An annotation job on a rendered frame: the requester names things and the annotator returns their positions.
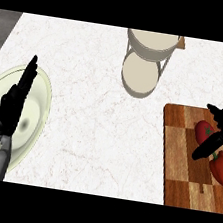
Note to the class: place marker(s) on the wooden cutting board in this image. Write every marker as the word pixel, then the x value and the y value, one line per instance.
pixel 183 161

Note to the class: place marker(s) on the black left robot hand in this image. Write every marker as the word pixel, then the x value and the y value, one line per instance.
pixel 14 102

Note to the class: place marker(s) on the red tomato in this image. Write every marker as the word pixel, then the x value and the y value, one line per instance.
pixel 204 130

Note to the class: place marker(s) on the brown wooden block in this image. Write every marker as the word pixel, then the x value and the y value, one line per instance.
pixel 181 43

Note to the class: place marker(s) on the pale green plate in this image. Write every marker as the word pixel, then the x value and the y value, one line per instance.
pixel 31 118

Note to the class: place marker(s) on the beige tiered basket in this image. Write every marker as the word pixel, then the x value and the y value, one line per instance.
pixel 146 63

